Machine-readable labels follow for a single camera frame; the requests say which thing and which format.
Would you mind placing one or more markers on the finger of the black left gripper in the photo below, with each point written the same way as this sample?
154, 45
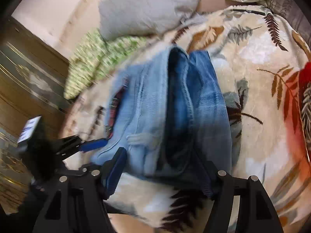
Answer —
93, 145

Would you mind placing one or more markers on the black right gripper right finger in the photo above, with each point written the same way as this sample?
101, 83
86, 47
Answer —
256, 212

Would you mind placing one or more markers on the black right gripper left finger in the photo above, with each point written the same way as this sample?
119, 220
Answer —
76, 198

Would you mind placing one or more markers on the blue denim jeans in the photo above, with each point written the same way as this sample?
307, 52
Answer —
170, 115

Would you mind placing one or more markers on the brown wooden wardrobe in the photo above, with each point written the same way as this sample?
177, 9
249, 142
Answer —
33, 77

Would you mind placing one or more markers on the green patterned cloth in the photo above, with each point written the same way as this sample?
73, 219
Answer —
95, 59

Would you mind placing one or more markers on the grey pillow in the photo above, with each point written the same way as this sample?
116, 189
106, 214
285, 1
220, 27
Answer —
142, 17

